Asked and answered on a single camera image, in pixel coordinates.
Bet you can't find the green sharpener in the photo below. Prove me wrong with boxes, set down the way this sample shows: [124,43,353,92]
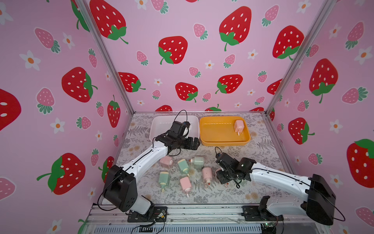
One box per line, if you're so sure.
[190,156,205,170]
[177,159,190,176]
[239,180,248,187]
[158,172,170,192]

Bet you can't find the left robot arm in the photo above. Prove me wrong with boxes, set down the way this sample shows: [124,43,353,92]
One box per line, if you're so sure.
[100,121,200,215]

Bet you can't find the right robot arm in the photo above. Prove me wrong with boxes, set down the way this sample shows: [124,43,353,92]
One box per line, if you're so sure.
[216,152,336,226]

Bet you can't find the green sharpener top right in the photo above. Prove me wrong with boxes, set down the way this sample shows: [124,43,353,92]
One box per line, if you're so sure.
[190,156,205,170]

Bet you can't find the green sharpener lower left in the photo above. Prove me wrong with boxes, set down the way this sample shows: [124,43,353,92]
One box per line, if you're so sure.
[158,172,170,192]

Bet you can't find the aluminium front rail frame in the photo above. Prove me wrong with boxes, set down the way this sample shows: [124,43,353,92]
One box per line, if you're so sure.
[79,204,333,234]

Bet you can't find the yellow plastic storage tray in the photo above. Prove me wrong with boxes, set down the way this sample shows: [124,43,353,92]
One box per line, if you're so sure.
[200,116,251,146]

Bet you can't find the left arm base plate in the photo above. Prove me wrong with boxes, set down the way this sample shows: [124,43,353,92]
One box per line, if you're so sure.
[127,205,168,223]

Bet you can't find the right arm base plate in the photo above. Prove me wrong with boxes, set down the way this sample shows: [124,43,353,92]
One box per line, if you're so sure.
[241,205,284,222]

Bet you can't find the green sharpener upper middle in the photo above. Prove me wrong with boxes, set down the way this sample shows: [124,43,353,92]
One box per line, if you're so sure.
[177,159,190,176]

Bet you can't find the white plastic storage tray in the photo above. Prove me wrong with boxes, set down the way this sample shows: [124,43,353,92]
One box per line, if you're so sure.
[149,115,200,140]

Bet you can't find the pink sharpener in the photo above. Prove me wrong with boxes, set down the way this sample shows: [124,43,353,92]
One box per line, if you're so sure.
[234,120,244,135]
[180,176,192,197]
[159,156,174,169]
[202,167,213,188]
[215,169,229,188]

